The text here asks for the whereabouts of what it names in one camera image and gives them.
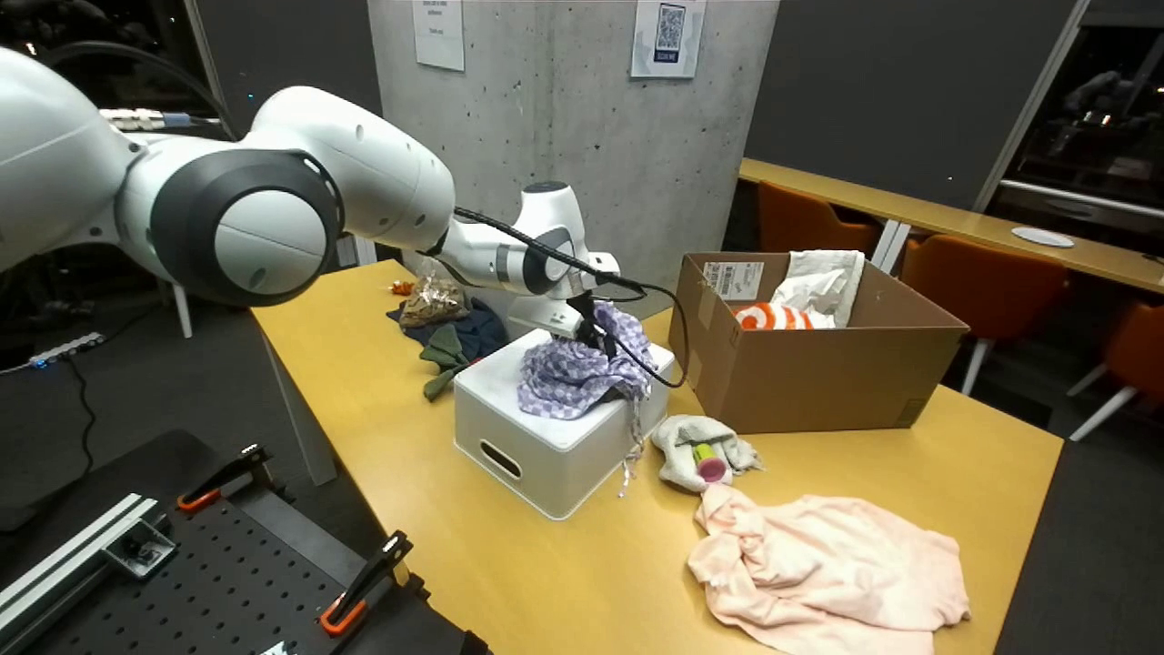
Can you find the white terry towel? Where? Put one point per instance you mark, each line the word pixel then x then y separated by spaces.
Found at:
pixel 678 443

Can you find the orange white striped item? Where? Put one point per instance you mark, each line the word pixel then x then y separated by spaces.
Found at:
pixel 777 318

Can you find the white power strip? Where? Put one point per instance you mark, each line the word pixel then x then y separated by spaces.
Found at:
pixel 60 352

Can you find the purple checkered cloth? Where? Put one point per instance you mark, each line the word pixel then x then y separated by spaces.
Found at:
pixel 570 377

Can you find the pink cloth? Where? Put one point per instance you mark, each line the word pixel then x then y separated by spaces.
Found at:
pixel 836 571

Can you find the small orange tiger toy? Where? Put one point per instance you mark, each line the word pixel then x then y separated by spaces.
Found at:
pixel 404 288

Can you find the dark machine green light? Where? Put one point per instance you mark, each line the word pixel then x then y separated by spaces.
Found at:
pixel 1096 118

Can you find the white paper sheet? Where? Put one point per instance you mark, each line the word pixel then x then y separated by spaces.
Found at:
pixel 441 30

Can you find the wooden desk with plate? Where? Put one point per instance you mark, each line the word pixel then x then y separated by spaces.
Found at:
pixel 946 220

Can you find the white QR code sheet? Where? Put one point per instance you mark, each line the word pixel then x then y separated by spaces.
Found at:
pixel 666 39

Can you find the dark blue cloth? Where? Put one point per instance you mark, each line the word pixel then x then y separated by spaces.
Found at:
pixel 486 328

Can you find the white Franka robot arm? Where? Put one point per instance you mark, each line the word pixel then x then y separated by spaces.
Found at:
pixel 304 195

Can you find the white plastic bag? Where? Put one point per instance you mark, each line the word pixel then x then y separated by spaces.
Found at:
pixel 823 284

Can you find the white plate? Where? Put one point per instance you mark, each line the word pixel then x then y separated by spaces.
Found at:
pixel 1043 240

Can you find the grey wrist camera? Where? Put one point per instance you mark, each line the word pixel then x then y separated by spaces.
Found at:
pixel 561 318

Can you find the white plastic basket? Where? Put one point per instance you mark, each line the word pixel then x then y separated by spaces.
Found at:
pixel 521 449

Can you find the brown cardboard box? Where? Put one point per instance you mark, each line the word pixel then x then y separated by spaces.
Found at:
pixel 812 377

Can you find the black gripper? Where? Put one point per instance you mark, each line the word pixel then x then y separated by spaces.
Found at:
pixel 587 306

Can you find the yellow dough can pink lid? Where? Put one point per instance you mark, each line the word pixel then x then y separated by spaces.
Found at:
pixel 706 459

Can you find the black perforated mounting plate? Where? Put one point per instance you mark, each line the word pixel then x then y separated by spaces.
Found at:
pixel 229 583

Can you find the aluminium profile rail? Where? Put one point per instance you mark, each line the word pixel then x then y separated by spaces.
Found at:
pixel 60 567

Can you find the clear bag of corks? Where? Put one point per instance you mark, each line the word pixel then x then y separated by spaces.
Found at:
pixel 432 304

